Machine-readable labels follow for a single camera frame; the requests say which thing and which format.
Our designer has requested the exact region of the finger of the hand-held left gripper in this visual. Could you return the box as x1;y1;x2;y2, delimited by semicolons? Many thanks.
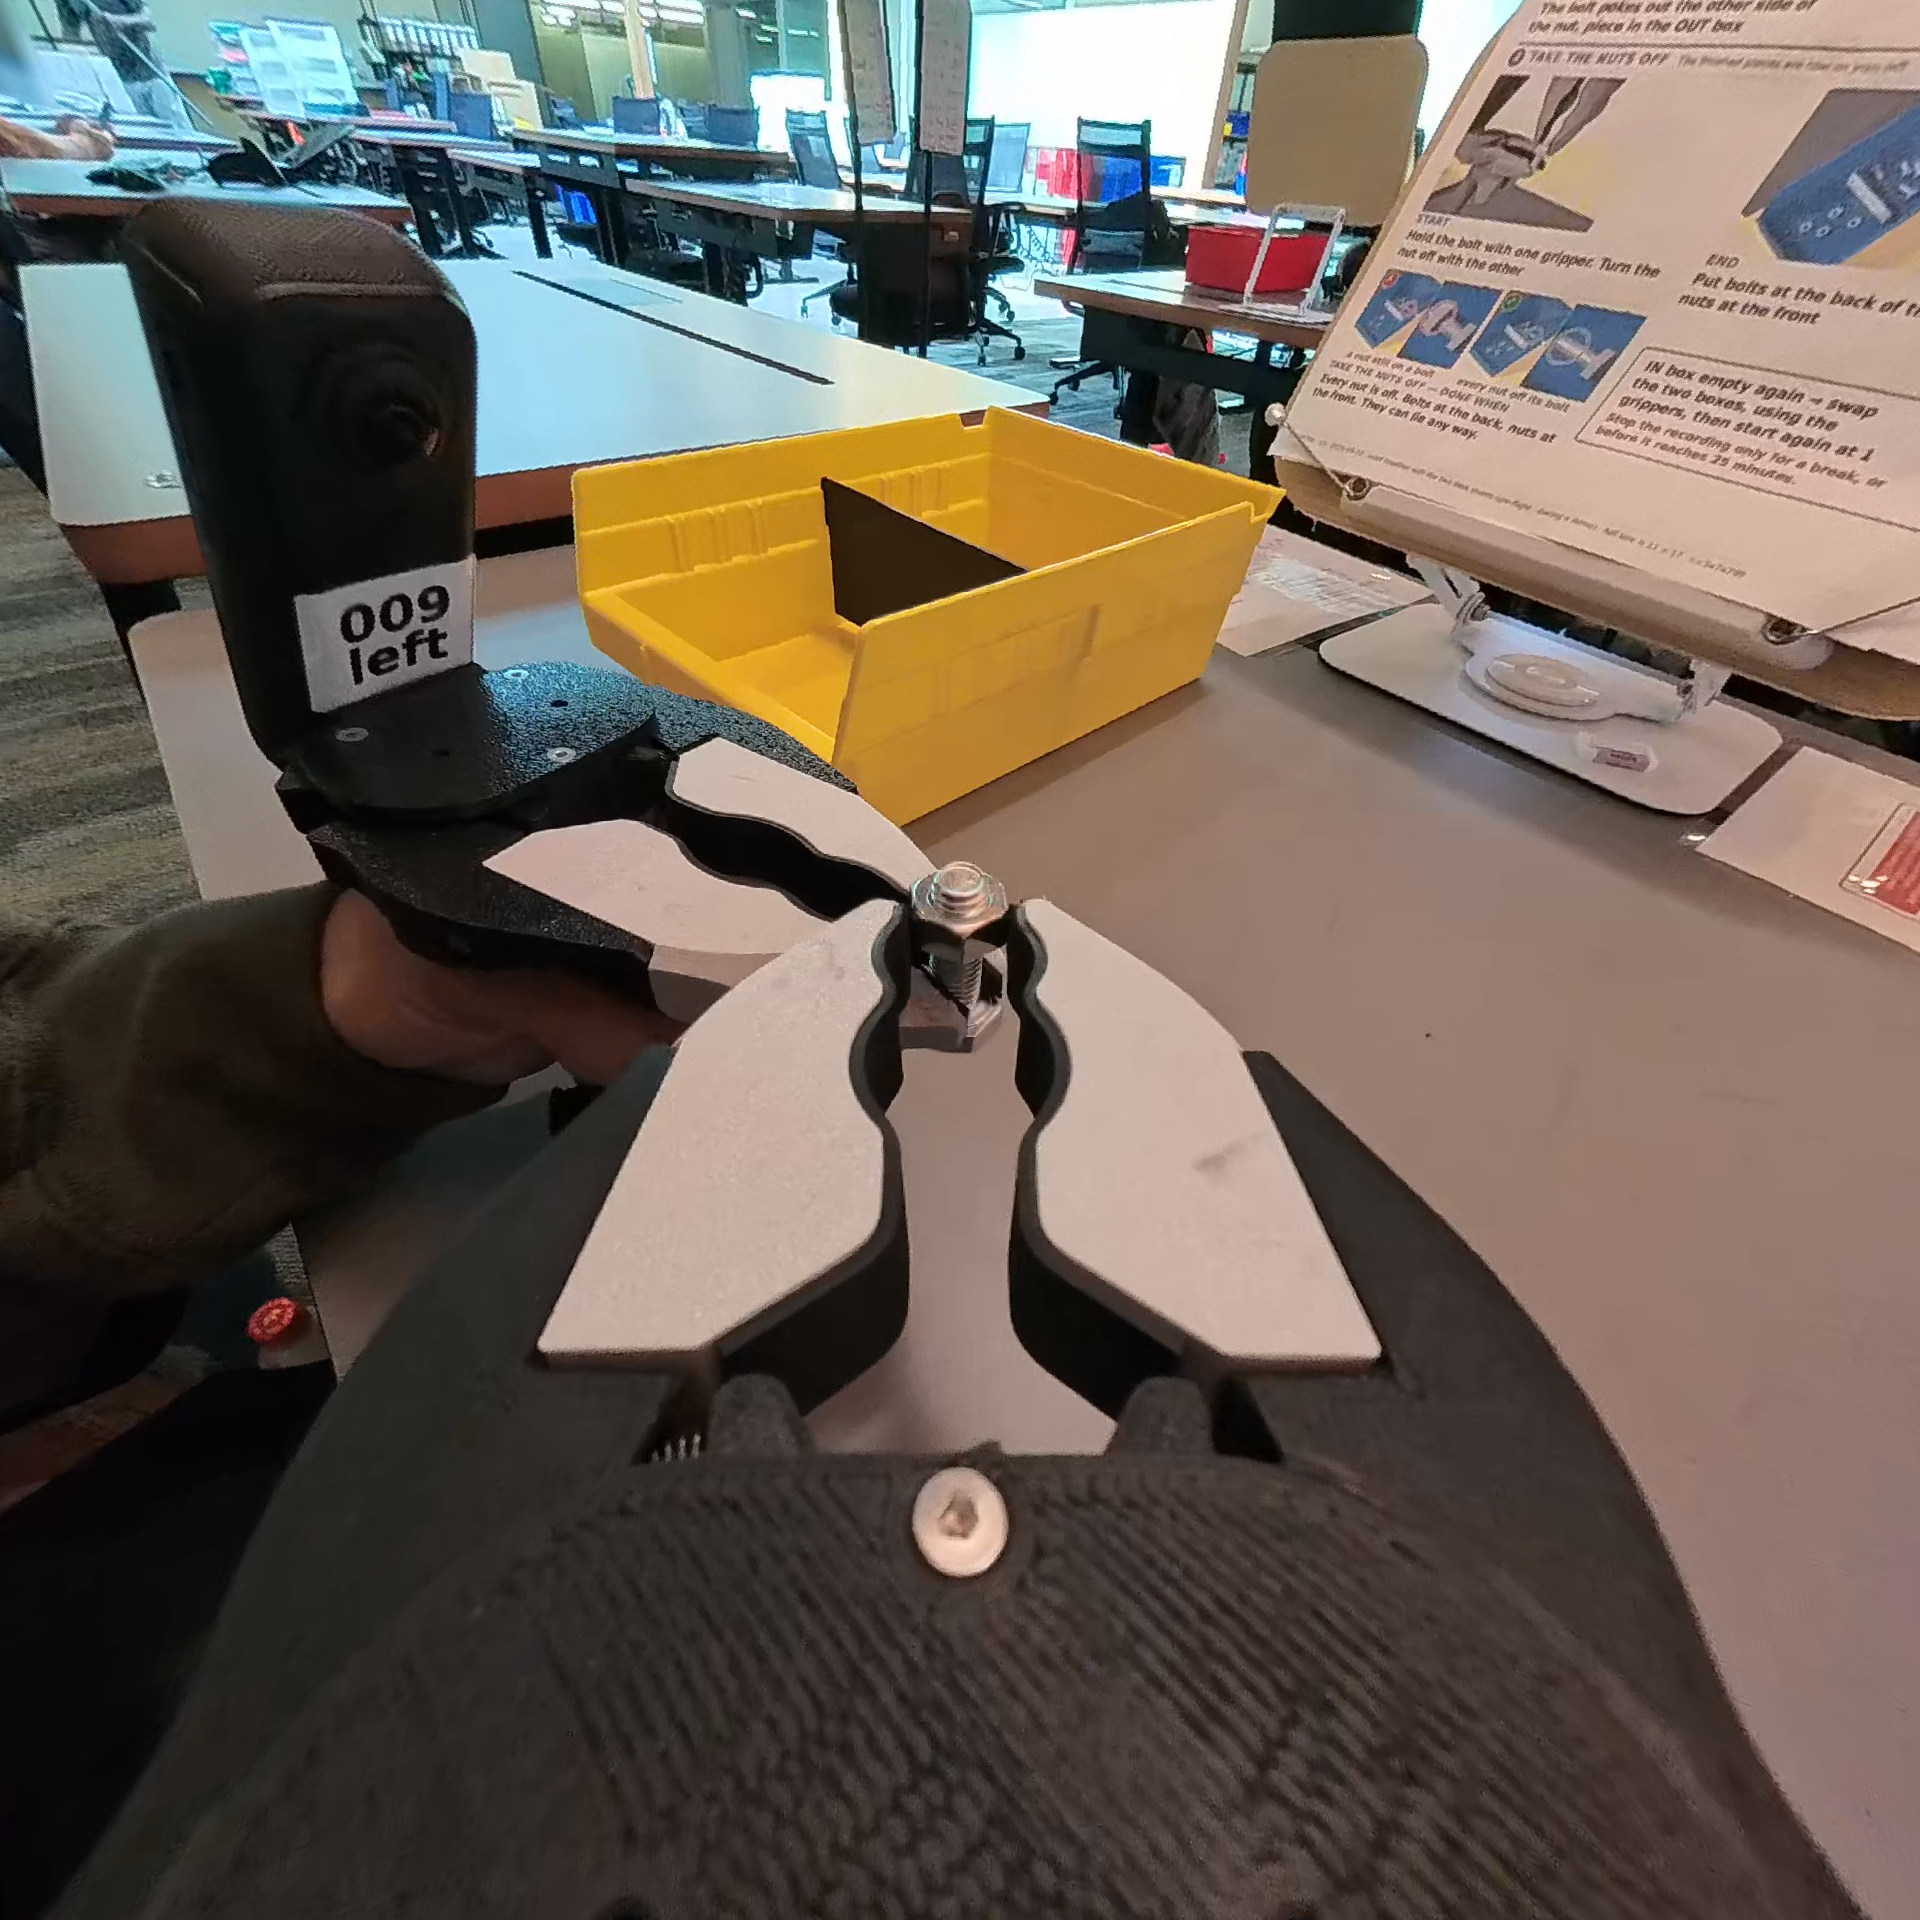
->
656;735;938;921
483;822;857;1032

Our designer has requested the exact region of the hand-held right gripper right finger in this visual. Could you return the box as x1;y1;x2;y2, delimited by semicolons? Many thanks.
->
1008;896;1385;1423

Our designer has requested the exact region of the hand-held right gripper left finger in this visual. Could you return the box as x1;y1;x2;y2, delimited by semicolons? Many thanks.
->
536;896;917;1404

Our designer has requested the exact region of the steel hex nut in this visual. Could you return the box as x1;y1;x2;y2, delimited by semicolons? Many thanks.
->
909;864;1021;951

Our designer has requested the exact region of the steel bolt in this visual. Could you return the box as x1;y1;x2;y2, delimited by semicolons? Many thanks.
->
897;878;1010;1050

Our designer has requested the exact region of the person's left forearm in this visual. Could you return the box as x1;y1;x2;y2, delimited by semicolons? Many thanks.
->
0;881;520;1426

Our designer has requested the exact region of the grey desk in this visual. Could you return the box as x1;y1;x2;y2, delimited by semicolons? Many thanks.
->
128;517;1920;1920

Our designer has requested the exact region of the person's left hand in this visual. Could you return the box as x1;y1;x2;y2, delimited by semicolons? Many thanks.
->
321;890;683;1092

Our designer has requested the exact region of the large yellow plastic bin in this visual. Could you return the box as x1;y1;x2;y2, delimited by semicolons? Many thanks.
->
570;405;1289;826

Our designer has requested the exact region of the black bin divider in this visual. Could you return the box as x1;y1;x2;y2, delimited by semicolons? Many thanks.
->
818;477;1031;623

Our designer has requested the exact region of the white table with wooden edge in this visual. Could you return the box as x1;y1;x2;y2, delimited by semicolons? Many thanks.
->
18;255;1052;590

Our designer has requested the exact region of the black office chair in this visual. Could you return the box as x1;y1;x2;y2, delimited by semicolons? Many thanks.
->
803;150;1028;360
1049;117;1191;407

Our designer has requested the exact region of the document stand with tan board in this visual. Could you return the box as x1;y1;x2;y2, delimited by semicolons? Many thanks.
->
1275;450;1920;817

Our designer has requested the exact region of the laminated sheet with red label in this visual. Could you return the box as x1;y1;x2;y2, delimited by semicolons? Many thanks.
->
1698;744;1920;957

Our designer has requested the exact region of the red plastic bin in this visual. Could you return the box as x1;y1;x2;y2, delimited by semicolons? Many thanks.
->
1184;224;1337;297

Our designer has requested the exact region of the clear acrylic sign holder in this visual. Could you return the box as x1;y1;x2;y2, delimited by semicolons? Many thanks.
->
1242;198;1349;310

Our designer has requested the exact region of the tan rounded board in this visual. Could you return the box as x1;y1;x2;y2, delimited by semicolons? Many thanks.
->
1245;32;1429;230

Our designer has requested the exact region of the printed instruction sheet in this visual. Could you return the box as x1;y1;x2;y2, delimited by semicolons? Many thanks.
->
1266;0;1920;670

